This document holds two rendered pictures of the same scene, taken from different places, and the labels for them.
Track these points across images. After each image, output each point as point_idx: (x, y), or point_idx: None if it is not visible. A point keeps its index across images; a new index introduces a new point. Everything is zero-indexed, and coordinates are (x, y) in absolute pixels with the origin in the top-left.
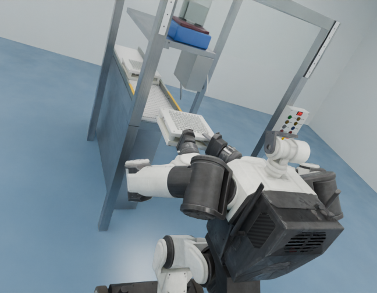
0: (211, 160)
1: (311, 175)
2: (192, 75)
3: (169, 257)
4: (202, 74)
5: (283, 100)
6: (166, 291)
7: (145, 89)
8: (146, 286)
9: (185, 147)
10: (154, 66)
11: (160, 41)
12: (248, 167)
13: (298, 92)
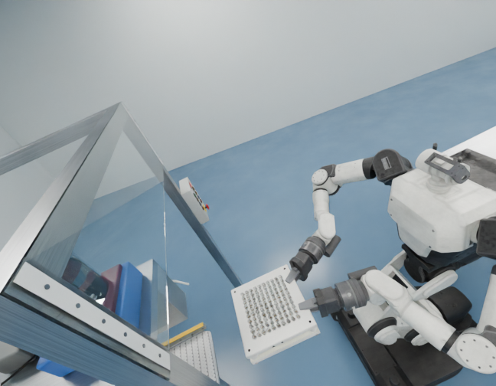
0: None
1: (390, 165)
2: (175, 302)
3: (395, 322)
4: (171, 286)
5: (174, 196)
6: (403, 326)
7: None
8: (370, 356)
9: (353, 296)
10: (200, 377)
11: (174, 363)
12: (461, 205)
13: (171, 178)
